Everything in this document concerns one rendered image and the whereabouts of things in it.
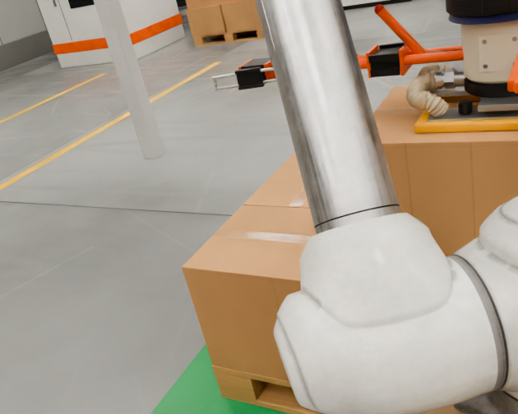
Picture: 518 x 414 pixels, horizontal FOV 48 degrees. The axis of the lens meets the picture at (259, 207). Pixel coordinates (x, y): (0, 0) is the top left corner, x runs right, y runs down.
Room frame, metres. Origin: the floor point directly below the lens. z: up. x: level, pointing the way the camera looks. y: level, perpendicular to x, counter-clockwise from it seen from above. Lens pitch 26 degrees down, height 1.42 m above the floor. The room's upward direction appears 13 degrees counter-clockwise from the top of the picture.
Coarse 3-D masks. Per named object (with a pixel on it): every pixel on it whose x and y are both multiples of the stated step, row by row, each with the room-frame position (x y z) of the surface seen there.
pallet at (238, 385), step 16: (224, 368) 1.50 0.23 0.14; (224, 384) 1.51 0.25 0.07; (240, 384) 1.47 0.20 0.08; (256, 384) 1.47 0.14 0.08; (272, 384) 1.51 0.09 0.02; (288, 384) 1.37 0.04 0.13; (240, 400) 1.49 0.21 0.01; (256, 400) 1.45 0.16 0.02; (272, 400) 1.44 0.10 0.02; (288, 400) 1.42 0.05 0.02
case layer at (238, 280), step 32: (288, 160) 2.17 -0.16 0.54; (256, 192) 1.93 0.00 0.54; (288, 192) 1.87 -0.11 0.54; (224, 224) 1.74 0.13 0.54; (256, 224) 1.69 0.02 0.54; (288, 224) 1.63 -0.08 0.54; (192, 256) 1.57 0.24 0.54; (224, 256) 1.53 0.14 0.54; (256, 256) 1.48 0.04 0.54; (288, 256) 1.44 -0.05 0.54; (192, 288) 1.52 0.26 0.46; (224, 288) 1.45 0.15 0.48; (256, 288) 1.39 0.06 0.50; (288, 288) 1.33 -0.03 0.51; (224, 320) 1.47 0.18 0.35; (256, 320) 1.41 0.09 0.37; (224, 352) 1.49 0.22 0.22; (256, 352) 1.42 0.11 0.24
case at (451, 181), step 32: (384, 128) 1.24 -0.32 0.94; (416, 160) 1.12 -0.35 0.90; (448, 160) 1.08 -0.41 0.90; (480, 160) 1.05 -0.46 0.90; (512, 160) 1.02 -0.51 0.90; (416, 192) 1.12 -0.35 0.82; (448, 192) 1.08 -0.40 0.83; (480, 192) 1.05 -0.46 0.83; (512, 192) 1.02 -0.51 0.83; (448, 224) 1.09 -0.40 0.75; (480, 224) 1.05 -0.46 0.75
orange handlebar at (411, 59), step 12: (432, 48) 1.29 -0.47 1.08; (444, 48) 1.27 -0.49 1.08; (456, 48) 1.26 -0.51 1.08; (360, 60) 1.34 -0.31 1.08; (408, 60) 1.28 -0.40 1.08; (420, 60) 1.26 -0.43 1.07; (432, 60) 1.25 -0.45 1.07; (444, 60) 1.23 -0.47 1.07; (456, 60) 1.22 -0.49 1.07; (516, 60) 1.06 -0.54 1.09; (516, 72) 0.99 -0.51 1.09; (516, 84) 0.94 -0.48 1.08
